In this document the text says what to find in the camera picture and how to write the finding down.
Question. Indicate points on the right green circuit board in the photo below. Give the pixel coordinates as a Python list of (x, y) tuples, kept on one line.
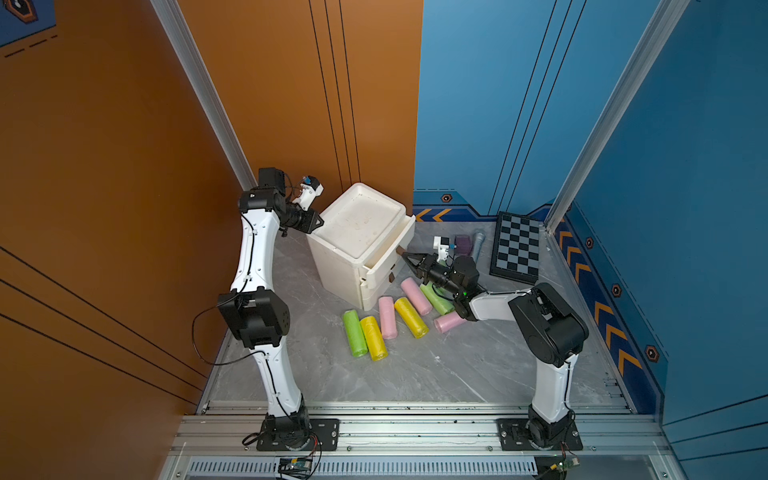
[(563, 466)]

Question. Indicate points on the black silver chessboard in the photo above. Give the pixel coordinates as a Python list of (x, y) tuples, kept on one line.
[(516, 248)]

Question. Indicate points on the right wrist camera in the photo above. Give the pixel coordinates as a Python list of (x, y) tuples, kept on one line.
[(442, 246)]

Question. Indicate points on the green roll leftmost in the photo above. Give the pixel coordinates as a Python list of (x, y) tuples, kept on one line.
[(355, 336)]

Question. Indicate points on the purple embossed cube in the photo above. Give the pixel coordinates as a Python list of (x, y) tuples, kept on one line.
[(463, 245)]

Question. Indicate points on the aluminium corner post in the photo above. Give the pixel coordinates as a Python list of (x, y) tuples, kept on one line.
[(655, 36), (178, 32)]

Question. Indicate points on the left green circuit board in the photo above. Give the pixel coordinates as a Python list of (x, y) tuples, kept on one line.
[(295, 468)]

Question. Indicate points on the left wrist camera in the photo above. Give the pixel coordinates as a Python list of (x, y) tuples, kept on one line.
[(310, 189)]

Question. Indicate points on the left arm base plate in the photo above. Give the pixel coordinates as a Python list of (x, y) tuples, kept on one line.
[(284, 434)]

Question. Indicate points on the green circuit board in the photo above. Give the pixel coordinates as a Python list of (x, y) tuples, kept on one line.
[(563, 466), (295, 468)]

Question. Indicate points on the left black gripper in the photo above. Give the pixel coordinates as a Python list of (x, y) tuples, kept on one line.
[(311, 218)]

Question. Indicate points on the green roll with label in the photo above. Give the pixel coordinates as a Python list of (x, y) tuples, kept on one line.
[(440, 304)]

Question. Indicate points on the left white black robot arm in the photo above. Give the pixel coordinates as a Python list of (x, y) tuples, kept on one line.
[(255, 314)]

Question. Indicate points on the left aluminium corner post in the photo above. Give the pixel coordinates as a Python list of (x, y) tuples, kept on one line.
[(178, 32)]

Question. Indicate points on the yellow roll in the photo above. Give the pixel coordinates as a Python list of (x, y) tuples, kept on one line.
[(374, 340), (411, 317)]

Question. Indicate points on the white three-drawer cabinet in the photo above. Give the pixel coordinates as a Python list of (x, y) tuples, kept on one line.
[(355, 224)]

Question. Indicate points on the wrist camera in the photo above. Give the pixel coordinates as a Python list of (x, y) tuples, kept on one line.
[(442, 246), (310, 189)]

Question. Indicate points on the yellow roll right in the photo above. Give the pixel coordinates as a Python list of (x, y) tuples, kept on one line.
[(411, 317)]

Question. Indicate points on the silver toy microphone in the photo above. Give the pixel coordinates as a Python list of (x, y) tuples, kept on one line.
[(478, 241)]

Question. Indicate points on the right aluminium corner post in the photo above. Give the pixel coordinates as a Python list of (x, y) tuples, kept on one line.
[(655, 36)]

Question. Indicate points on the yellow roll left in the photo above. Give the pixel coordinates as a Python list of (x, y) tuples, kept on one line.
[(374, 340)]

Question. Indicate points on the aluminium mounting rail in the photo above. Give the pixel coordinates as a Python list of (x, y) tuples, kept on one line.
[(379, 440)]

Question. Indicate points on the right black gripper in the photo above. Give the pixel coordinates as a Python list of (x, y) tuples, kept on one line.
[(427, 266)]

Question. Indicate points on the pink roll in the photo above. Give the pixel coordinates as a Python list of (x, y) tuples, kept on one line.
[(448, 322), (416, 297), (388, 322)]

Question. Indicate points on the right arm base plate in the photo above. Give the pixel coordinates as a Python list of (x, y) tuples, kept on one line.
[(518, 434)]

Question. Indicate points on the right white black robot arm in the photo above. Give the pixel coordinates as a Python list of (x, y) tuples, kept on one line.
[(554, 333)]

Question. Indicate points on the white drawer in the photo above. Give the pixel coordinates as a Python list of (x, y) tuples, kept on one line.
[(385, 260)]

